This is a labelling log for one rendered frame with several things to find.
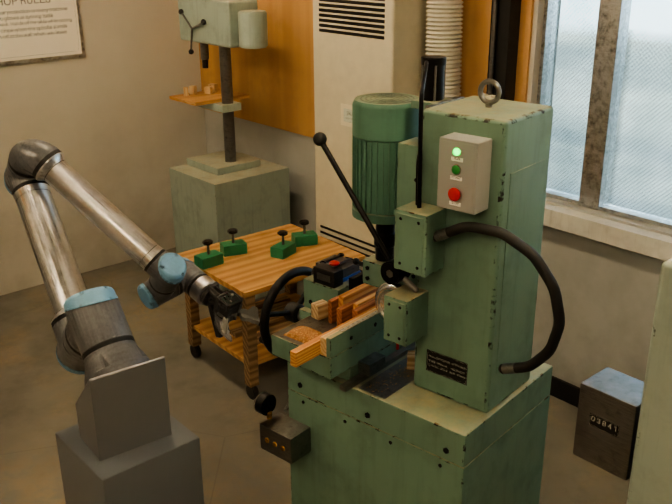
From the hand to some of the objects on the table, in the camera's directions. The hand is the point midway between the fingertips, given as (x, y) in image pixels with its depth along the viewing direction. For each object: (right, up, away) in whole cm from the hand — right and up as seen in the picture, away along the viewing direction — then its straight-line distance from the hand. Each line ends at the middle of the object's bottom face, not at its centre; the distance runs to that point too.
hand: (249, 334), depth 264 cm
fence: (+45, +8, -34) cm, 57 cm away
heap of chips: (+20, +4, -44) cm, 49 cm away
